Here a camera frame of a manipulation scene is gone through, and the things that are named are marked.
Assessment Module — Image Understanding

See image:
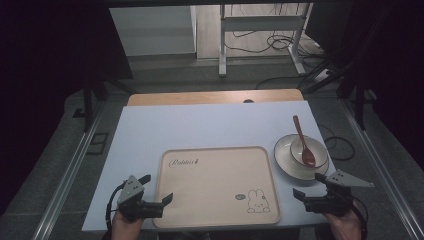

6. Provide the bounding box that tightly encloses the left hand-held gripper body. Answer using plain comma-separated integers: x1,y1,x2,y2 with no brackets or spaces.
116,174,165,223

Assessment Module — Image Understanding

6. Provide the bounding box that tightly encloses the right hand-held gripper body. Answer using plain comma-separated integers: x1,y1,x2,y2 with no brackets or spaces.
303,169,375,217

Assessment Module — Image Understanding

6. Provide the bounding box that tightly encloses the red-brown spoon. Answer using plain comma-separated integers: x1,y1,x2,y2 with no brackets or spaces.
292,115,317,168

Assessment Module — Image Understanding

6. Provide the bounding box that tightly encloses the white bowl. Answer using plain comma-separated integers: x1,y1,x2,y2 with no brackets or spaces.
289,135,329,169

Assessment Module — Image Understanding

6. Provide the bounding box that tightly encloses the white plate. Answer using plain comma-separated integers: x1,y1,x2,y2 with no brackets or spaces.
273,133,330,181

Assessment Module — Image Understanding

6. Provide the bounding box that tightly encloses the beige tray with rabbit print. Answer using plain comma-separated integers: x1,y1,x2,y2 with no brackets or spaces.
153,145,282,230

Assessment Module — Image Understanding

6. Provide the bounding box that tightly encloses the person's left hand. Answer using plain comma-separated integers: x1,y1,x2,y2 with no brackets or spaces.
110,209,145,240

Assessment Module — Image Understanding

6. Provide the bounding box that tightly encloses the person's right hand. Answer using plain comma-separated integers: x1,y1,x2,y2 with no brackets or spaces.
323,207,363,240

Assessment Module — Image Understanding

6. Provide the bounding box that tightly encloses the black floor socket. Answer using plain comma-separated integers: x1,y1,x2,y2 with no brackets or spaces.
86,132,110,156

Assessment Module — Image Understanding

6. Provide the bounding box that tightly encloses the white table board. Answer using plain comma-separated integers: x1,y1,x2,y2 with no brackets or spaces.
81,100,338,233

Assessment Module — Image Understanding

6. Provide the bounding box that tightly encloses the black metal stand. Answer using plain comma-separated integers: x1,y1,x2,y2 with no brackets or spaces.
72,74,136,133
299,58,369,131

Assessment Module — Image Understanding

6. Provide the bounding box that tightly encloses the wooden table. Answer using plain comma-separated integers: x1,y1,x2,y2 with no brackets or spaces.
127,88,305,107

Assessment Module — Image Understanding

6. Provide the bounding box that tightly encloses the white power strip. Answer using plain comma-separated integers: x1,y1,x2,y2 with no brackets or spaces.
313,68,333,83

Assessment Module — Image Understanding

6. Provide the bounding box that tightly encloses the white cabinet panel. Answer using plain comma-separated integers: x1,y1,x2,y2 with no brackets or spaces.
109,5,198,57

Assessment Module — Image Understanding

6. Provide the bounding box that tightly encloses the dark curtain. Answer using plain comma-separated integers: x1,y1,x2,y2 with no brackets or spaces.
305,0,424,171
0,0,134,216

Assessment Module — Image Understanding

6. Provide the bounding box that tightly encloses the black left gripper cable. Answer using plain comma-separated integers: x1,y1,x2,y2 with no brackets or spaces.
105,181,128,233

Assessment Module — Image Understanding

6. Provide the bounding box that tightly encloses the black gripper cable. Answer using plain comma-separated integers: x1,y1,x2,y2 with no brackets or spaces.
105,181,128,233
351,196,370,240

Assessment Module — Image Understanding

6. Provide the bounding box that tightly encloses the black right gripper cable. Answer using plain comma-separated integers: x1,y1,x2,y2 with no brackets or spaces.
351,196,370,240

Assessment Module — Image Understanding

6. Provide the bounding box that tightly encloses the black looped floor cable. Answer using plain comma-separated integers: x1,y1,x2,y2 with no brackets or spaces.
318,123,356,162

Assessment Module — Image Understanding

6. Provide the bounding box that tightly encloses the aluminium rail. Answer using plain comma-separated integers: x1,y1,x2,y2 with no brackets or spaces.
31,99,105,240
339,99,424,240

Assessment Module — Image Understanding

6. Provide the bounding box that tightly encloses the tangle of black floor cables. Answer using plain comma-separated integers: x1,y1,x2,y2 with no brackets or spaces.
223,30,323,55

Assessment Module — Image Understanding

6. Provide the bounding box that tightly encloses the white desk frame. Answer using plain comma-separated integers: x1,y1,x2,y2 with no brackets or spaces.
218,3,314,78

